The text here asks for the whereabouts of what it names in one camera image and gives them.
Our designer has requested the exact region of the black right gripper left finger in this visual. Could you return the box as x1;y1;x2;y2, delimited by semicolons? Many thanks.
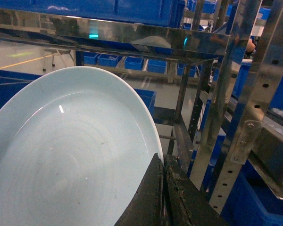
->
115;153;164;226

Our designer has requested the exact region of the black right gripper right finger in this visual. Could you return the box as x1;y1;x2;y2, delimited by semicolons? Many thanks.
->
164;155;229;226

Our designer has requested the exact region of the light blue oval tray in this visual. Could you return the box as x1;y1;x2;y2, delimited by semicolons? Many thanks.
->
0;66;163;226

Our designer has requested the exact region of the steel shelf rack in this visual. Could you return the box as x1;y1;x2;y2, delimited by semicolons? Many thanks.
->
0;0;283;212

